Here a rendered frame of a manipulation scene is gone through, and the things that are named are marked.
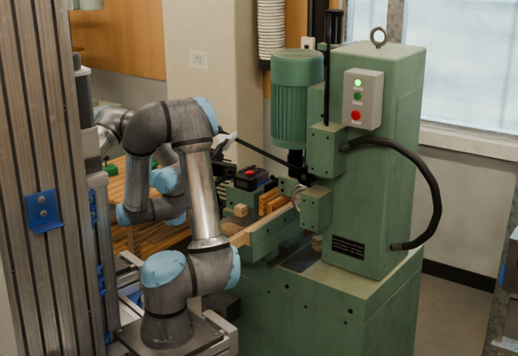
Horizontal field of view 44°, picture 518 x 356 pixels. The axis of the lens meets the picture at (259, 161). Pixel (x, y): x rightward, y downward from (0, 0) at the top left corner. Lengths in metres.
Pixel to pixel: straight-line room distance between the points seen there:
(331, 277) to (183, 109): 0.76
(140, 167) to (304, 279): 0.67
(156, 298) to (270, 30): 2.13
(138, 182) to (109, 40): 2.83
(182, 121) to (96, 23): 3.03
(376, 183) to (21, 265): 1.02
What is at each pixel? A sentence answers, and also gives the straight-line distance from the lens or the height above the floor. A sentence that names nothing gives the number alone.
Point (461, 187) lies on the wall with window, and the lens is 3.51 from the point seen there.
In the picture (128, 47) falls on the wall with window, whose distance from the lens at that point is 4.52.
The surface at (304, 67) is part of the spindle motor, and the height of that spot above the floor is 1.44.
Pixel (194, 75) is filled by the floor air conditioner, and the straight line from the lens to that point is 3.78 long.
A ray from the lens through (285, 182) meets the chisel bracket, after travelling 2.25.
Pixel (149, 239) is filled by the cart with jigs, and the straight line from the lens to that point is 3.67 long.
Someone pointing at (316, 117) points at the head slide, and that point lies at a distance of 2.06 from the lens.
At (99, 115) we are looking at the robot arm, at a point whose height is 1.22.
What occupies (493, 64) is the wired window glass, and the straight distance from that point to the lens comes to 3.37.
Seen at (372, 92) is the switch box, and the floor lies 1.43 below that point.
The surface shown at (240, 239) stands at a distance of 2.07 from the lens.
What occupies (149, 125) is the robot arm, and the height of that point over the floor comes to 1.38.
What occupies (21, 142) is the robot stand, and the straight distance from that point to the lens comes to 1.58.
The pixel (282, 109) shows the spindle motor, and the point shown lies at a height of 1.30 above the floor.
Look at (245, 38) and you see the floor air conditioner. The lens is 3.64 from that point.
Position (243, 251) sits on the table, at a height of 0.87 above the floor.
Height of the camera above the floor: 1.90
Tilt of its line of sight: 21 degrees down
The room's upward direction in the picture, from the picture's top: straight up
